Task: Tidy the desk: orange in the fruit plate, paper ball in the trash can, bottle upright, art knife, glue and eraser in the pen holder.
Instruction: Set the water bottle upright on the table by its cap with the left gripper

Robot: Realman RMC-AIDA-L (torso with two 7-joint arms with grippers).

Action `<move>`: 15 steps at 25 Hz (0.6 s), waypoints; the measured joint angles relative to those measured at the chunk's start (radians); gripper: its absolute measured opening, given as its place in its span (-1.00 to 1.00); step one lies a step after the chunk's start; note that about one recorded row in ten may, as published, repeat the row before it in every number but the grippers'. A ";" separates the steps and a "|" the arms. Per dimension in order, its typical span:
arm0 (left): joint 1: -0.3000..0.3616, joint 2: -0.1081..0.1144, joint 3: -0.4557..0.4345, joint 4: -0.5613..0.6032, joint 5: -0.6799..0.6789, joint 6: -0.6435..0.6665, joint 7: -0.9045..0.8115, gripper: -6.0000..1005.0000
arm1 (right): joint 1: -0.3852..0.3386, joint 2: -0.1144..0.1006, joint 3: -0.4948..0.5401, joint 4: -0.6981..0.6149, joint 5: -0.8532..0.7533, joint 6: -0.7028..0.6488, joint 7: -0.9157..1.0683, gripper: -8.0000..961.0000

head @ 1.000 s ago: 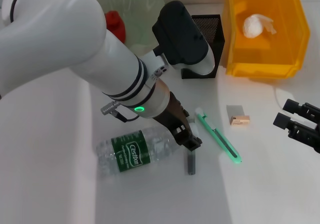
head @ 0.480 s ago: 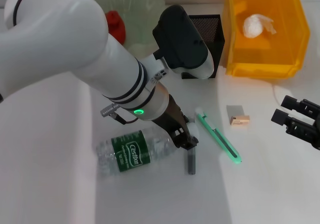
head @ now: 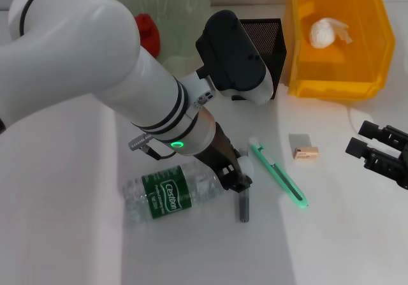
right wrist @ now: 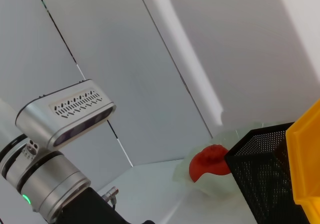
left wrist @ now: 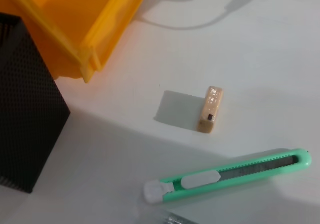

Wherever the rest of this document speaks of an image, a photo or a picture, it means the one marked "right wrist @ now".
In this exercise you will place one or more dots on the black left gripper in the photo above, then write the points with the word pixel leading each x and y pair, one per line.
pixel 87 209

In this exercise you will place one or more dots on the white and silver left arm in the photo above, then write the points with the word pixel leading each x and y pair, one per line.
pixel 50 174

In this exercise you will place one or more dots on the pale green glass fruit bowl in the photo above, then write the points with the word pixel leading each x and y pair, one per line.
pixel 212 186

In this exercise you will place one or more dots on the black mesh pen holder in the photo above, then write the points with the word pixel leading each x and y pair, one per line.
pixel 262 179

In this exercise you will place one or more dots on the yellow plastic bin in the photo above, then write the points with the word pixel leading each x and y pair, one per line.
pixel 307 159

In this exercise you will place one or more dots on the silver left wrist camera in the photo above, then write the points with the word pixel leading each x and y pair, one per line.
pixel 37 118

